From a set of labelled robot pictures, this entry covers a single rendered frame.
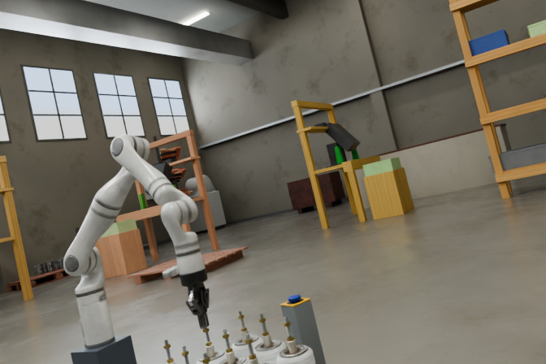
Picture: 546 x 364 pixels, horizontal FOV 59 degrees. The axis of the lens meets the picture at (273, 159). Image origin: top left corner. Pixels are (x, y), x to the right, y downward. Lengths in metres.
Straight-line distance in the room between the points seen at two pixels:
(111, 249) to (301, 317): 5.94
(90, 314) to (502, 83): 10.26
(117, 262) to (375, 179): 3.75
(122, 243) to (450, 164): 5.03
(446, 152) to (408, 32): 4.49
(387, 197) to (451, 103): 5.47
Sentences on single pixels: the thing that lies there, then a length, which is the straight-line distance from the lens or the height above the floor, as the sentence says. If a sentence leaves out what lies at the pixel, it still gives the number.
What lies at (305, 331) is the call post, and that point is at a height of 0.23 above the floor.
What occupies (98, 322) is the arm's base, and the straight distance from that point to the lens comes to 1.77.
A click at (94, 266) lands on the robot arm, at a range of 1.78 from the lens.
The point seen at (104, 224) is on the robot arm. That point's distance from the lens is 1.67.
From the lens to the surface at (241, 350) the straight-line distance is 1.49.
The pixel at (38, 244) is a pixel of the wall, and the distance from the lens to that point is 10.85.
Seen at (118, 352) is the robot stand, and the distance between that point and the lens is 1.78.
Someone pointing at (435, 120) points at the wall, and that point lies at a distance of 11.46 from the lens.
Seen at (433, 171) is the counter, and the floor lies 0.37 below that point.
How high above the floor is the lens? 0.66
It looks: 4 degrees up
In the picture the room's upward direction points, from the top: 13 degrees counter-clockwise
